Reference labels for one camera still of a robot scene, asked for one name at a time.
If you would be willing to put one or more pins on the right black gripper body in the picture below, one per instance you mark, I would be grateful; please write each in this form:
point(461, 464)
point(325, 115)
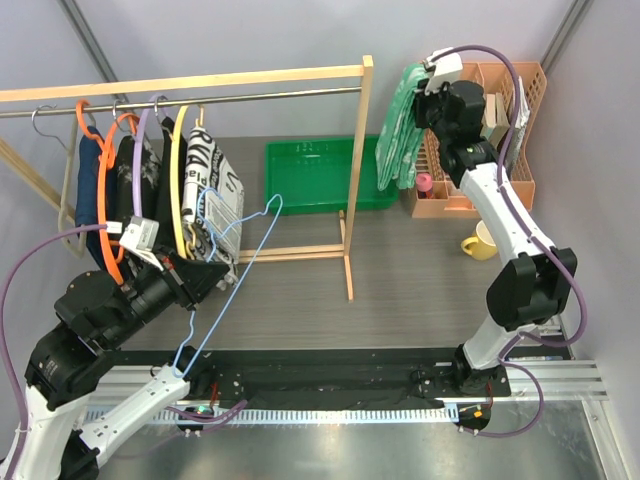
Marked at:
point(429, 107)

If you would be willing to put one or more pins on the light blue wire hanger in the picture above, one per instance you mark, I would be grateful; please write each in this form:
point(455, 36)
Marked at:
point(229, 236)

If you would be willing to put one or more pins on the yellow mug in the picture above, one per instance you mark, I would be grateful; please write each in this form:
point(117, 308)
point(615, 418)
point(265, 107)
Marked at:
point(480, 245)

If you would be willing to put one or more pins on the orange plastic hanger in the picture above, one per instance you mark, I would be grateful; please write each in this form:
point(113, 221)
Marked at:
point(105, 163)

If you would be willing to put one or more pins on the books in organizer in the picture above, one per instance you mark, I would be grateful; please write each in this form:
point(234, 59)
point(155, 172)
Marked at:
point(497, 118)

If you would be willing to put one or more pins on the pink capped bottle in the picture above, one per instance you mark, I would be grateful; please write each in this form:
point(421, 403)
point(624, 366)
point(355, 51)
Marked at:
point(424, 186)

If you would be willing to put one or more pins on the orange plastic file organizer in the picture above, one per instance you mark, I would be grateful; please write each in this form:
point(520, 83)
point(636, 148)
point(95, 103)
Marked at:
point(447, 202)

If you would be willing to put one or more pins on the green white trousers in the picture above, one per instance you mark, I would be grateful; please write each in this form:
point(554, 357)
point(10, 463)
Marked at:
point(400, 139)

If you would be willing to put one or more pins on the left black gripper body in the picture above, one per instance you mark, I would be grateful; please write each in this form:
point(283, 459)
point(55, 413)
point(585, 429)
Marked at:
point(152, 293)

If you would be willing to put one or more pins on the yellow plastic hanger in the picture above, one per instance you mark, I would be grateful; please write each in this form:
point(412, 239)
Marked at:
point(174, 183)

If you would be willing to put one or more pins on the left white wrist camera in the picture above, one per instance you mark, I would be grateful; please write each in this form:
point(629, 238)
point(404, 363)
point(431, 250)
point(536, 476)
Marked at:
point(138, 238)

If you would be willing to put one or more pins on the purple plastic hanger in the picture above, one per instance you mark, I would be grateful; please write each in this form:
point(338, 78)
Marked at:
point(137, 160)

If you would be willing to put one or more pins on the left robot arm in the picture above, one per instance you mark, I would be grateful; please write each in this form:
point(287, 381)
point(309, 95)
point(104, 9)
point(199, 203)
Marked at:
point(96, 316)

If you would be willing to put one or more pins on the navy blue trousers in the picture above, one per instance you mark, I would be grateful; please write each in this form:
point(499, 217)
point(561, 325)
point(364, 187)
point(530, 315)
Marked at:
point(89, 152)

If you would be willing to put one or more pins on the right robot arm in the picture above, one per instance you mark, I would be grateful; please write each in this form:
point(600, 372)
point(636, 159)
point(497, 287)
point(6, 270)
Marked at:
point(533, 284)

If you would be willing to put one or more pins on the black white patterned trousers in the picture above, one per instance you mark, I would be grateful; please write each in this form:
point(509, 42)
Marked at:
point(123, 165)

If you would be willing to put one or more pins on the newspaper print trousers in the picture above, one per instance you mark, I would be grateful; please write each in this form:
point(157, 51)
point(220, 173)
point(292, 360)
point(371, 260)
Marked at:
point(207, 166)

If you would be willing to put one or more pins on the green plastic tray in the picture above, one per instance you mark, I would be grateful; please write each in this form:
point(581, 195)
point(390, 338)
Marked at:
point(313, 176)

